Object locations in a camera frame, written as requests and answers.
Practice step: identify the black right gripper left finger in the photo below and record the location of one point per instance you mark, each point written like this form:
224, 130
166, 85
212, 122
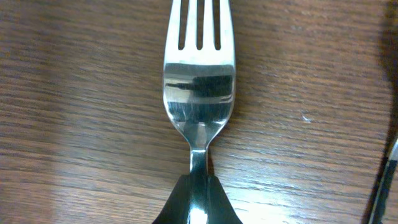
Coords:
176, 208

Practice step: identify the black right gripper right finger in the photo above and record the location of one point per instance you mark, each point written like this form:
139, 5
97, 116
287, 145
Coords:
220, 210

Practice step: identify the silver fork with long handle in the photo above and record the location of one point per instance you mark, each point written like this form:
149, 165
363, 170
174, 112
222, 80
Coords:
199, 87

